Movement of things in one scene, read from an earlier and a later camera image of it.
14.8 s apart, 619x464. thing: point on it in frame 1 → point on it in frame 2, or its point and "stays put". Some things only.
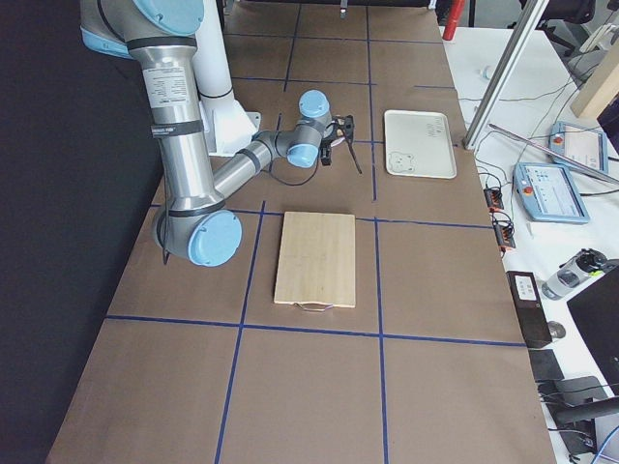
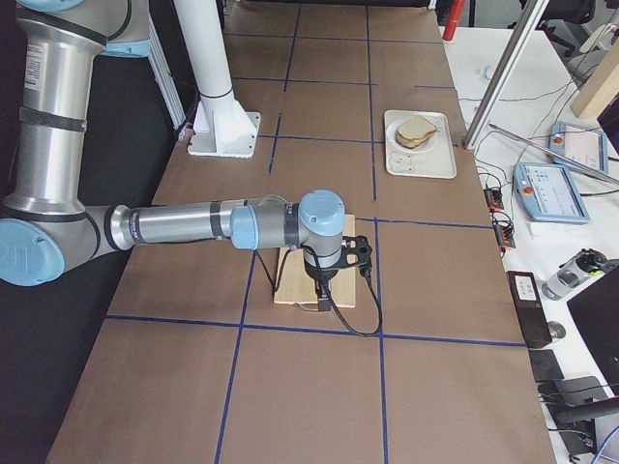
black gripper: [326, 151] → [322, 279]
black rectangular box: [529, 307] stays put
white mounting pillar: [228, 127] stays put
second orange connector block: [504, 234] stays put
